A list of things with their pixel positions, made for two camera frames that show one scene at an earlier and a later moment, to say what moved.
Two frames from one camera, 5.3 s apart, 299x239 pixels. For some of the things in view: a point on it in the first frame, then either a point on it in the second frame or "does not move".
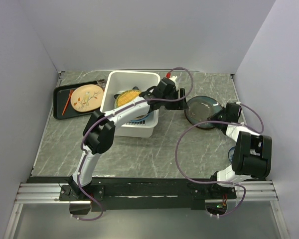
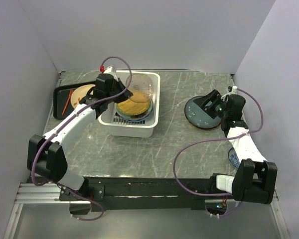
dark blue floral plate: x=200 y=107 does not move
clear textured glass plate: x=201 y=108 → x=141 y=87
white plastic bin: x=114 y=81 does not move
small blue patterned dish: x=231 y=153 does not move
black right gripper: x=214 y=117 → x=215 y=97
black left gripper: x=178 y=105 → x=125 y=95
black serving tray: x=63 y=108 does not move
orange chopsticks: x=66 y=105 does not move
